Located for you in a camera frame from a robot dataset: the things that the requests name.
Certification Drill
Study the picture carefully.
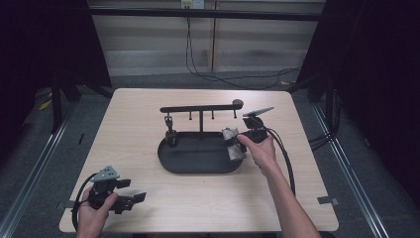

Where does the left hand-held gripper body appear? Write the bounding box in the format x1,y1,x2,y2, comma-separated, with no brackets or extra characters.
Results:
86,165,121,210

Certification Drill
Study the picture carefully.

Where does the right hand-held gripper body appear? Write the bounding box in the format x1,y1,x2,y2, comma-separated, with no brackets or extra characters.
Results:
242,105,275,145

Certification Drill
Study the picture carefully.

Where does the grey patterned key pouch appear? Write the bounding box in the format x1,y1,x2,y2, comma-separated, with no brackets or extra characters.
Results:
221,126,248,163

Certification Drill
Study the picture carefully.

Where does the black key rack with tray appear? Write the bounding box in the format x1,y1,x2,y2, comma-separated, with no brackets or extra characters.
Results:
157,98,246,176

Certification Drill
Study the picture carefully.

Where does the black key fob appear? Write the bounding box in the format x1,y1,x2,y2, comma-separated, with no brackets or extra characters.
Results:
163,114,179,149

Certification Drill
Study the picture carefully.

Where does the person's right hand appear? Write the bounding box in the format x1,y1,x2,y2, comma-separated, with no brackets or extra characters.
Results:
236,133,279,179

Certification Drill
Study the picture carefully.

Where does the person's left hand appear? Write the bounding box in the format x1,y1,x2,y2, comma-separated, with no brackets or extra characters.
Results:
76,185,119,238

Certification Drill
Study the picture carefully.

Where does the grey tape strip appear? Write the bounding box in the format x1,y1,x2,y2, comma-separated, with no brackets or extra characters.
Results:
316,195,340,206
54,199,76,210

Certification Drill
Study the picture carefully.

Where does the black metal stand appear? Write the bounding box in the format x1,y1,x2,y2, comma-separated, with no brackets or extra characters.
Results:
49,74,83,135
286,71,342,134

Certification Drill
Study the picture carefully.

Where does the yellow tape scrap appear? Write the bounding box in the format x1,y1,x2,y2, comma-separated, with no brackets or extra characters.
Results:
37,98,54,112

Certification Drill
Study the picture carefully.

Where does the black horizontal bar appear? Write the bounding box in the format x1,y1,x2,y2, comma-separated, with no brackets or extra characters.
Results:
88,7,327,23

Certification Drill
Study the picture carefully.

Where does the dark curtain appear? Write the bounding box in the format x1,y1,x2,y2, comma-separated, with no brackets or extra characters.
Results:
0,0,113,167
296,0,420,202

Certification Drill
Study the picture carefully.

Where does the left hand-held gripper cable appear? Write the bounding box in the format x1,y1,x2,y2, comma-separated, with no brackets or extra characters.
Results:
71,172,99,233

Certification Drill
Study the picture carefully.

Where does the hand-held gripper cable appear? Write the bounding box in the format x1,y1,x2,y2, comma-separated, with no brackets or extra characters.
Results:
262,126,297,196
71,172,99,233

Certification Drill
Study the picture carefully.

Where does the right hand-held gripper cable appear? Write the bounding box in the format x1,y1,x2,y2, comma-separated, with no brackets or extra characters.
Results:
262,126,297,196

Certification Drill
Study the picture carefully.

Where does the bundle of black cables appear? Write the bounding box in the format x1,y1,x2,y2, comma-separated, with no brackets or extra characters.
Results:
308,92,343,153

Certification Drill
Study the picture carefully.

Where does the metal floor rail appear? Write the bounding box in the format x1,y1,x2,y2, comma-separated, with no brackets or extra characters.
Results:
311,102,391,238
0,101,79,238

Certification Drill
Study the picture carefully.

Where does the black cable on floor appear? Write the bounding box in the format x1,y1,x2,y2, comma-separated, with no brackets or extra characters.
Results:
184,16,302,91

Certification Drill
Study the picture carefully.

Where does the white wall socket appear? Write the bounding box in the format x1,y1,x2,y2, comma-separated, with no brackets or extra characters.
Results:
180,0,206,10

